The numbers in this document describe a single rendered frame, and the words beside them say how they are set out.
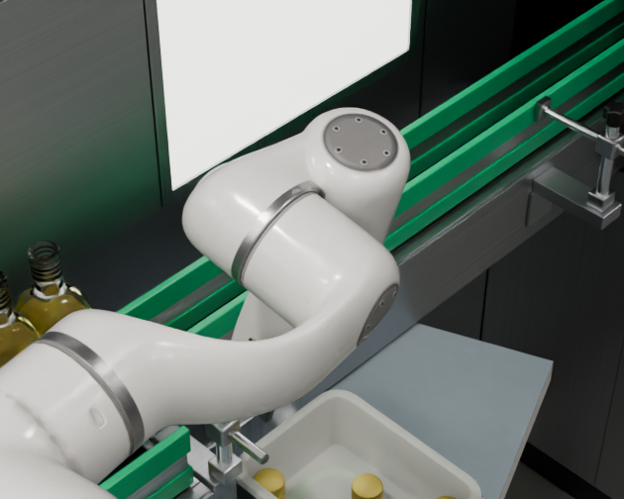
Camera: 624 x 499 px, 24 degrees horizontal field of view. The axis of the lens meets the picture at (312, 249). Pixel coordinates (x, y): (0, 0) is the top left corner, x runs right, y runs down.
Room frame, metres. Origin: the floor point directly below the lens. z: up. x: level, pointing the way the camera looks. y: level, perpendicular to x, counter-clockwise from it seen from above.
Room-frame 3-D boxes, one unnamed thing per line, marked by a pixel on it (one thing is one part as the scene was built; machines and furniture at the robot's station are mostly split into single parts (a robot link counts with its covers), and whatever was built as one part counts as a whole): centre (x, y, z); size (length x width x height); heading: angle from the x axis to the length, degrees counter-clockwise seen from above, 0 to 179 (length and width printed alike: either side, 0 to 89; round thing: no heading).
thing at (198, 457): (0.97, 0.12, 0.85); 0.09 x 0.04 x 0.07; 45
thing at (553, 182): (1.41, -0.34, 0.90); 0.17 x 0.05 x 0.23; 45
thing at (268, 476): (0.99, 0.05, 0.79); 0.04 x 0.04 x 0.04
